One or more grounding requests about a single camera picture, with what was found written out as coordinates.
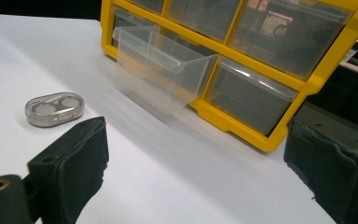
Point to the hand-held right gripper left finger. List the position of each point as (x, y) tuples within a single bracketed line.
[(71, 174)]

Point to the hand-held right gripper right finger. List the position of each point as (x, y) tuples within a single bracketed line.
[(332, 174)]

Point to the clear oval contact lens case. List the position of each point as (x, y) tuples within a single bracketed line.
[(54, 109)]

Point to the yellow drawer organizer cabinet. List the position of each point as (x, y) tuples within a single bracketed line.
[(310, 83)]

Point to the clear plastic drawer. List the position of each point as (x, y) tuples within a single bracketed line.
[(287, 34), (203, 15), (161, 68), (147, 4), (250, 95)]

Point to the black equipment case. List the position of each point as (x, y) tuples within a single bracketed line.
[(348, 99)]

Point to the clear closed plastic drawer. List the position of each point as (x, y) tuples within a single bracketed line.
[(203, 15), (250, 95), (147, 4), (287, 34)]

